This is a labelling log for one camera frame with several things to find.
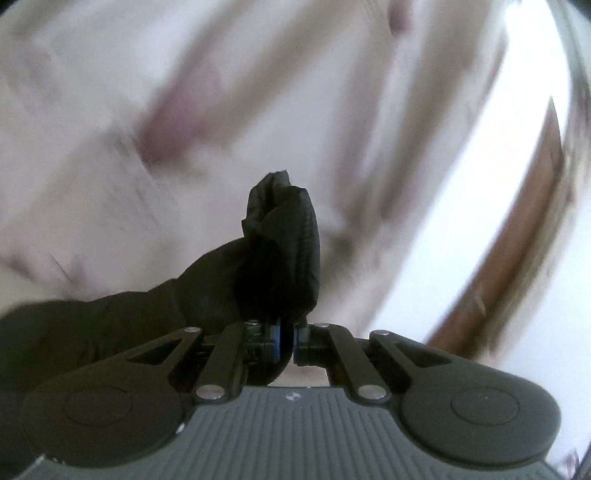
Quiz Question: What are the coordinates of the black garment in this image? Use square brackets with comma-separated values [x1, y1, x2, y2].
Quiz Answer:
[0, 170, 321, 476]

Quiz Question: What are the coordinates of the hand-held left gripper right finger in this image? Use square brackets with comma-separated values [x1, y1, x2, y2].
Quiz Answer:
[293, 322, 451, 403]

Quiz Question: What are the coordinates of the brown wooden bed frame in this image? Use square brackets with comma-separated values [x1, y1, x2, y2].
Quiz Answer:
[425, 96, 570, 361]

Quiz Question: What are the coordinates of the floral printed blanket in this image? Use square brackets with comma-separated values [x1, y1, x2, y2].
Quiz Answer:
[0, 0, 561, 365]

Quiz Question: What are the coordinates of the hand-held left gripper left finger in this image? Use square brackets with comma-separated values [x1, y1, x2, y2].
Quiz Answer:
[126, 319, 283, 401]

